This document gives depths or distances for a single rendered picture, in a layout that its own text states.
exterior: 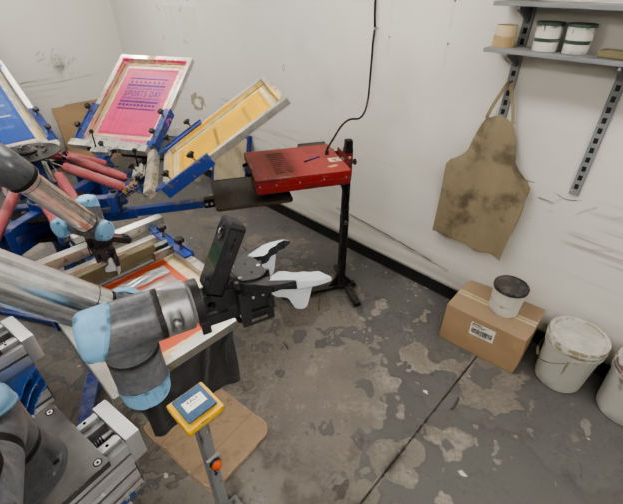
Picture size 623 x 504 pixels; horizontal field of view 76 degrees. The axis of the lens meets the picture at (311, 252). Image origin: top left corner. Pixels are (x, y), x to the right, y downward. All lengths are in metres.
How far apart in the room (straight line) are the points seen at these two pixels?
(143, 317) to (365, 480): 1.84
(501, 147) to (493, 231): 0.54
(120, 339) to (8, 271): 0.19
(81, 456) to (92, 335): 0.46
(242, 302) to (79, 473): 0.53
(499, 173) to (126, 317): 2.33
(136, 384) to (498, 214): 2.39
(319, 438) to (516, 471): 1.01
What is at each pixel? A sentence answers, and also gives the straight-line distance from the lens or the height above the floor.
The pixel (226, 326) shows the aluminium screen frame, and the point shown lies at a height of 0.99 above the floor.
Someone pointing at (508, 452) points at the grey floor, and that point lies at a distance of 2.56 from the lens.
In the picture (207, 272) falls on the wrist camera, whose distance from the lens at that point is 0.60.
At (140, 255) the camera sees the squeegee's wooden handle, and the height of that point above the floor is 1.03.
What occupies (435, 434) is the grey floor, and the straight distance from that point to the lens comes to 2.48.
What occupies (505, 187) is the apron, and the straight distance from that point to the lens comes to 2.66.
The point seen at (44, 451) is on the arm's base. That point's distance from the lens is 0.98.
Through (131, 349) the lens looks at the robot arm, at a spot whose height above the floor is 1.64.
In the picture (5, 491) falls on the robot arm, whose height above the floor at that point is 1.45.
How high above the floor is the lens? 2.06
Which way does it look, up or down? 35 degrees down
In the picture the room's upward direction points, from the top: straight up
